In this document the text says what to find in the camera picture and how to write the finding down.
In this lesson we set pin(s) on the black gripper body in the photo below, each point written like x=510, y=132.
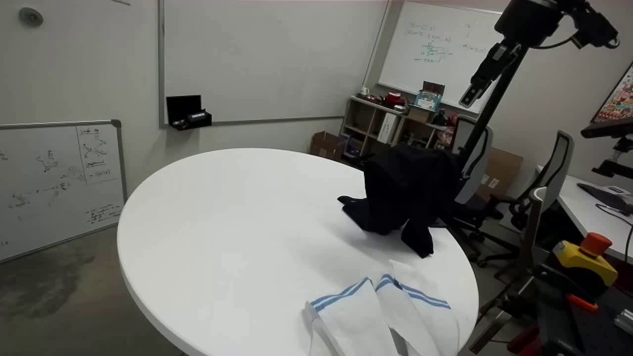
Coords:
x=532, y=19

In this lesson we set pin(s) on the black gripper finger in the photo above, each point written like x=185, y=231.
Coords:
x=498, y=69
x=486, y=69

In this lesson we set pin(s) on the black t-shirt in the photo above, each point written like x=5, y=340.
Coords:
x=403, y=189

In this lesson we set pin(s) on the black pole stand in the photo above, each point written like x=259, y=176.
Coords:
x=486, y=120

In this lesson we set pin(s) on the metal tripod stand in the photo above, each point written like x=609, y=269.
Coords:
x=532, y=229

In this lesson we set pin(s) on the blue box on shelf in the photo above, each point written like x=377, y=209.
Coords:
x=429, y=98

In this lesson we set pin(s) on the red item on shelf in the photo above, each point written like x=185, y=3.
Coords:
x=395, y=98

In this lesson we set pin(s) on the large brown cardboard box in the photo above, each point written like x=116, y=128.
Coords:
x=506, y=170

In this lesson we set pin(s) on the grey mesh office chair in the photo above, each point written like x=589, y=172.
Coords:
x=557, y=164

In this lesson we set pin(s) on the computer monitor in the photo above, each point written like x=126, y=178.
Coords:
x=617, y=98

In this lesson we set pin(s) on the wooden cubby shelf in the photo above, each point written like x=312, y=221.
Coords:
x=377, y=124

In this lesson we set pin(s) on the black keyboard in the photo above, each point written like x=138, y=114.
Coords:
x=607, y=195

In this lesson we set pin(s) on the small brown cardboard box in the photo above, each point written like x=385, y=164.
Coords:
x=328, y=144

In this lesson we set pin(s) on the white desk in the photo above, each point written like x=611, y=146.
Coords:
x=595, y=219

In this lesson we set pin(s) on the yellow emergency stop button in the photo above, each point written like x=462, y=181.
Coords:
x=585, y=257

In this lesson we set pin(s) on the white cloth with blue stripes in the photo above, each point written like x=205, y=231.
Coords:
x=369, y=316

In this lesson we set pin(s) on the black marker holder box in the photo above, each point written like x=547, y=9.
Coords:
x=187, y=110

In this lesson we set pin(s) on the low whiteboard with drawings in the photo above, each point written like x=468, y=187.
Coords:
x=53, y=183

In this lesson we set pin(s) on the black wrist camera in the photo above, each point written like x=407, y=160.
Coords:
x=595, y=27

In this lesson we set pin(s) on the large blank wall whiteboard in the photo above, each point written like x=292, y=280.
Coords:
x=264, y=59

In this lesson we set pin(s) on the round grey wall sensor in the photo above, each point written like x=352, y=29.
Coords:
x=31, y=15

